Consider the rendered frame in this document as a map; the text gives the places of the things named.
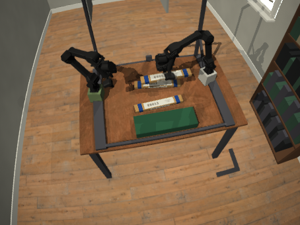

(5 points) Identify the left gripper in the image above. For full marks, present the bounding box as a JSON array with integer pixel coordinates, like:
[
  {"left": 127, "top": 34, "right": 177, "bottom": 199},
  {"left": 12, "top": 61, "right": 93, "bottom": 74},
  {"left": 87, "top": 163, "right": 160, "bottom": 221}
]
[{"left": 163, "top": 63, "right": 175, "bottom": 81}]

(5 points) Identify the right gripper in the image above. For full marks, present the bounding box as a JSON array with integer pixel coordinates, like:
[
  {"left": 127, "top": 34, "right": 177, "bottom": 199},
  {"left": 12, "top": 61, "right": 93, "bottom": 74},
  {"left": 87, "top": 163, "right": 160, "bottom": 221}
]
[{"left": 98, "top": 71, "right": 114, "bottom": 88}]

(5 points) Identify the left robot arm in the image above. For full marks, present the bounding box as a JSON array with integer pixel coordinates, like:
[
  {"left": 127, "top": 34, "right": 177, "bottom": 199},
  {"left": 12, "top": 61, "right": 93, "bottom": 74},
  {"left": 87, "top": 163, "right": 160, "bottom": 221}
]
[{"left": 155, "top": 30, "right": 216, "bottom": 75}]

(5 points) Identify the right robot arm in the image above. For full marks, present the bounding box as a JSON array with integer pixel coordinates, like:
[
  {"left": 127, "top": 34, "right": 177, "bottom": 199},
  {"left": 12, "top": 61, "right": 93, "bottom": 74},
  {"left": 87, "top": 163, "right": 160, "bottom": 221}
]
[{"left": 61, "top": 47, "right": 117, "bottom": 93}]

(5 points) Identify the tan cardboard box with white label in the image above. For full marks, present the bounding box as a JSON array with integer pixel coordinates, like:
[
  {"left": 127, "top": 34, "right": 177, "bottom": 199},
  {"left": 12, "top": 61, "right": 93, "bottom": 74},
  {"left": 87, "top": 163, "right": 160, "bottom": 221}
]
[{"left": 140, "top": 68, "right": 192, "bottom": 85}]

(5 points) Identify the white welding electrode pack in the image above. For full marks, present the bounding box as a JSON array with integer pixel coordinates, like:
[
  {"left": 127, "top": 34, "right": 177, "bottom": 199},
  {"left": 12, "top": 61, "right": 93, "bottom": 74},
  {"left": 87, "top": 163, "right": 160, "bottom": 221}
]
[
  {"left": 134, "top": 95, "right": 184, "bottom": 113},
  {"left": 134, "top": 79, "right": 181, "bottom": 89}
]

